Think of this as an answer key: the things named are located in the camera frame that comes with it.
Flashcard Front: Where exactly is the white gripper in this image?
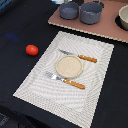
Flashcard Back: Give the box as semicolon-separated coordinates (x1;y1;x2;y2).
51;0;72;4

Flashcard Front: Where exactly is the grey frying pan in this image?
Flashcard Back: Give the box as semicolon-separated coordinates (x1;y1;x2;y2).
59;2;79;20

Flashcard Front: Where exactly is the red sausage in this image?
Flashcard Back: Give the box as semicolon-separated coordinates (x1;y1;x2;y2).
26;45;39;56

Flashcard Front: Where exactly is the brown stove board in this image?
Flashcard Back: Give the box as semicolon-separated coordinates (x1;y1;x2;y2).
48;0;128;43

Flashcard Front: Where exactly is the grey cooking pot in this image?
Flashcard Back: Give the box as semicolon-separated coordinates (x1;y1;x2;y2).
80;1;102;24

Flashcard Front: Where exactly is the round beige plate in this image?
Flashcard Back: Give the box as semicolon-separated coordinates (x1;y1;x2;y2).
55;55;83;78

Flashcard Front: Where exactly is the beige bowl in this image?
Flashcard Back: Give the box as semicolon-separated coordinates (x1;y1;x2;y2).
119;5;128;30

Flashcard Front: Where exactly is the woven beige placemat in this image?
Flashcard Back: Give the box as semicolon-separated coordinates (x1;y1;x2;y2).
14;31;114;128

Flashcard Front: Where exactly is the knife with wooden handle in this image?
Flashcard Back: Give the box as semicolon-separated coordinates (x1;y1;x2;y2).
58;49;97;63

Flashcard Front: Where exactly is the fork with wooden handle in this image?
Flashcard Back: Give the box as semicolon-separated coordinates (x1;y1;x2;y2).
45;72;85;89

